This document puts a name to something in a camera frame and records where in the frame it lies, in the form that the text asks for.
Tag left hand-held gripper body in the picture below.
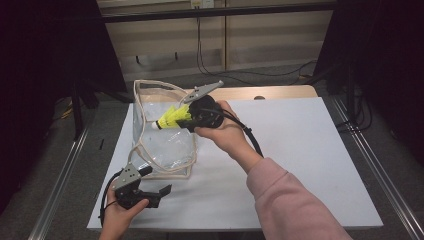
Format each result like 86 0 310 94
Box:
112 162 160 210

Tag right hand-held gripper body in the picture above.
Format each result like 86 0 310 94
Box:
183 79 225 130

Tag clear plastic bag beige trim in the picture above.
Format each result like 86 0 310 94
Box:
125 79 199 179

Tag person's left hand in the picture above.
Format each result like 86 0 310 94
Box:
101 196 150 236

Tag person's right hand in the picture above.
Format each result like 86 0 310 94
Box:
194 101 264 174

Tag black metal stand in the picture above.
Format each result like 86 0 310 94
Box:
70 79 85 141

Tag wooden cabinet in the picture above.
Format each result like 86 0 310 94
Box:
96 0 336 82

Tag white table sheet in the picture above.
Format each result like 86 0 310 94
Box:
87 96 384 231

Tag black curtain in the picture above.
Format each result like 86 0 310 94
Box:
314 0 424 164
0 0 128 214

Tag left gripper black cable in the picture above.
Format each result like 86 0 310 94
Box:
98 169 124 228

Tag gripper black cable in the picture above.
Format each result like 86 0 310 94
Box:
98 169 124 228
199 107 265 158

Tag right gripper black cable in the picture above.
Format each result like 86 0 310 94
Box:
199 107 265 158

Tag black wall cable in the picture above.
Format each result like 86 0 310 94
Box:
195 16 318 86

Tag aluminium floor rail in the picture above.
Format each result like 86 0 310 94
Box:
28 126 91 240
331 96 424 240

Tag white wall socket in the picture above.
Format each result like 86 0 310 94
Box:
190 0 215 9

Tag black floor cables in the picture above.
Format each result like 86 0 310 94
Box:
335 96 373 133

